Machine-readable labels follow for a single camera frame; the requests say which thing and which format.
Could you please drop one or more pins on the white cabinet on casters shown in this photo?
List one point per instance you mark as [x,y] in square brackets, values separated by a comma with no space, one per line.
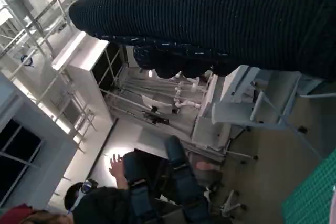
[210,132]

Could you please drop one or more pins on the grey mesh chair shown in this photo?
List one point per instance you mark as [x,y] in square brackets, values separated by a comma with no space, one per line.
[236,113]

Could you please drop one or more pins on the swivel chair base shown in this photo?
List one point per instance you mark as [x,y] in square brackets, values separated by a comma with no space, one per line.
[231,203]

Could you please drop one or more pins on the dark glass window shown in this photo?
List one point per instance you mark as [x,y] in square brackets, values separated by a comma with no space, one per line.
[15,142]

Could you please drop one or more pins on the white cabinet with dark glass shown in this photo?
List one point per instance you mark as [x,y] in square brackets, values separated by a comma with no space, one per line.
[78,61]

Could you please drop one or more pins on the pink bowl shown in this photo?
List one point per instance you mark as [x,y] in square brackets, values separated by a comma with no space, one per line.
[333,212]

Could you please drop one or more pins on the white jointed pipe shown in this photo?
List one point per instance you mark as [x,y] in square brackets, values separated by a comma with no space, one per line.
[189,102]

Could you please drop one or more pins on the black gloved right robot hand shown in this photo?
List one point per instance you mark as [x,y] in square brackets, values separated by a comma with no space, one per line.
[210,11]

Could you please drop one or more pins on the person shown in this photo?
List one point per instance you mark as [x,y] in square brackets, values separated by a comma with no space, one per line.
[105,205]
[23,214]

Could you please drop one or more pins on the green cutting mat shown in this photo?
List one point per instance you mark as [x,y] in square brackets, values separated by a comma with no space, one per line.
[309,197]

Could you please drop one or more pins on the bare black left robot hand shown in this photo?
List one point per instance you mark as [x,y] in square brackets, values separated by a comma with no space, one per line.
[189,195]

